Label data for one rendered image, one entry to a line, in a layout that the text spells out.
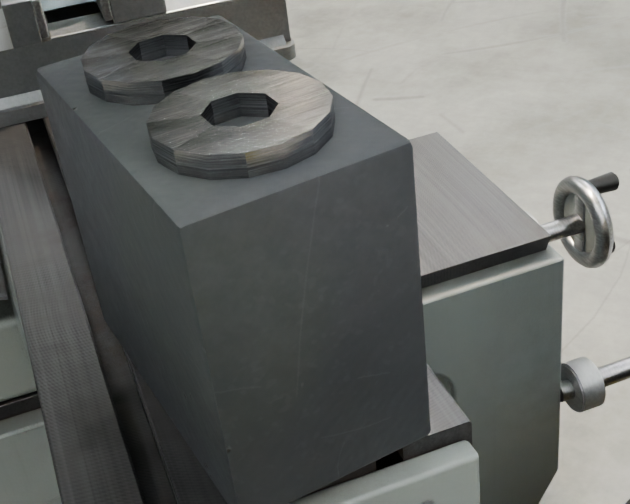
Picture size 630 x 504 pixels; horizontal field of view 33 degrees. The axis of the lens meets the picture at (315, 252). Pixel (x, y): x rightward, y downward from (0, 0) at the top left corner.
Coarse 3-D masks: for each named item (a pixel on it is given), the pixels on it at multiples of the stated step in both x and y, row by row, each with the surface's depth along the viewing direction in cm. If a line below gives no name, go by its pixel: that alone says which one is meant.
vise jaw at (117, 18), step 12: (96, 0) 102; (108, 0) 97; (120, 0) 97; (132, 0) 98; (144, 0) 98; (156, 0) 98; (108, 12) 98; (120, 12) 98; (132, 12) 98; (144, 12) 99; (156, 12) 99
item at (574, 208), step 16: (576, 176) 127; (608, 176) 126; (560, 192) 130; (576, 192) 126; (592, 192) 124; (560, 208) 132; (576, 208) 128; (592, 208) 124; (544, 224) 127; (560, 224) 127; (576, 224) 127; (592, 224) 126; (608, 224) 123; (576, 240) 130; (592, 240) 127; (608, 240) 124; (576, 256) 131; (592, 256) 127; (608, 256) 125
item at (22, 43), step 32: (0, 0) 96; (32, 0) 95; (192, 0) 102; (224, 0) 101; (256, 0) 102; (0, 32) 101; (32, 32) 96; (64, 32) 98; (96, 32) 98; (256, 32) 103; (288, 32) 104; (0, 64) 97; (32, 64) 98; (0, 96) 99; (32, 96) 99
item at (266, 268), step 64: (64, 64) 61; (128, 64) 56; (192, 64) 55; (256, 64) 58; (64, 128) 59; (128, 128) 53; (192, 128) 49; (256, 128) 48; (320, 128) 48; (384, 128) 50; (128, 192) 50; (192, 192) 47; (256, 192) 46; (320, 192) 47; (384, 192) 49; (128, 256) 56; (192, 256) 45; (256, 256) 47; (320, 256) 49; (384, 256) 51; (128, 320) 62; (192, 320) 48; (256, 320) 49; (320, 320) 51; (384, 320) 53; (192, 384) 53; (256, 384) 50; (320, 384) 52; (384, 384) 55; (192, 448) 59; (256, 448) 52; (320, 448) 55; (384, 448) 57
